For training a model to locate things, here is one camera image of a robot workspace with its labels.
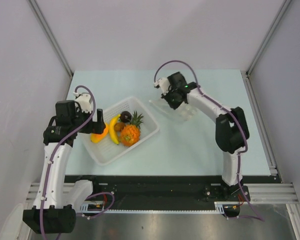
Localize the clear zip top bag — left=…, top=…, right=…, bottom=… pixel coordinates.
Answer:
left=149, top=99, right=198, bottom=123

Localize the toy pineapple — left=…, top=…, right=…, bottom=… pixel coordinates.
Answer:
left=119, top=110, right=144, bottom=147

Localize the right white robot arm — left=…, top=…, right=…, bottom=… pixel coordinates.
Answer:
left=154, top=72, right=250, bottom=201

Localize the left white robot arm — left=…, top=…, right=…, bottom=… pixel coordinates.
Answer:
left=22, top=99, right=106, bottom=239

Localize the orange papaya slice toy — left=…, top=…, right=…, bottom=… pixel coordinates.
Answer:
left=90, top=123, right=109, bottom=144

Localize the yellow toy banana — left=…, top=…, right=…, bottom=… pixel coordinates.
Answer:
left=109, top=114, right=121, bottom=145

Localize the brown kiwi toy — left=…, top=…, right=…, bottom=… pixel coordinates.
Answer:
left=114, top=122, right=126, bottom=132

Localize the white plastic basket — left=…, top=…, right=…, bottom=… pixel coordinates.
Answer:
left=80, top=96, right=160, bottom=166

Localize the dark purple mangosteen toy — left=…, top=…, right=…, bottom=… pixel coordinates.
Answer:
left=120, top=111, right=133, bottom=123

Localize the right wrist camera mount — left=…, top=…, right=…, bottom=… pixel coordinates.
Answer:
left=154, top=77, right=171, bottom=95

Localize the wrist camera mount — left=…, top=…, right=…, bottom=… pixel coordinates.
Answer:
left=73, top=92, right=93, bottom=114
left=154, top=77, right=171, bottom=95

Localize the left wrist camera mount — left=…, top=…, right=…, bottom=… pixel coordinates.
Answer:
left=73, top=92, right=93, bottom=114

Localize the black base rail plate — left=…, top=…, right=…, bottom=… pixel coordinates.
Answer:
left=65, top=175, right=281, bottom=211

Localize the white cable duct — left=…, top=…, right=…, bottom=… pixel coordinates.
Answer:
left=77, top=201, right=241, bottom=216

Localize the left aluminium frame post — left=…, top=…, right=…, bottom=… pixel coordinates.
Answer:
left=26, top=0, right=74, bottom=79

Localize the aluminium frame post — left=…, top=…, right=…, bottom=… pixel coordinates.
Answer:
left=26, top=0, right=74, bottom=79
left=245, top=0, right=294, bottom=77

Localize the right aluminium frame post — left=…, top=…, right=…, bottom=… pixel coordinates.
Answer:
left=245, top=0, right=294, bottom=77

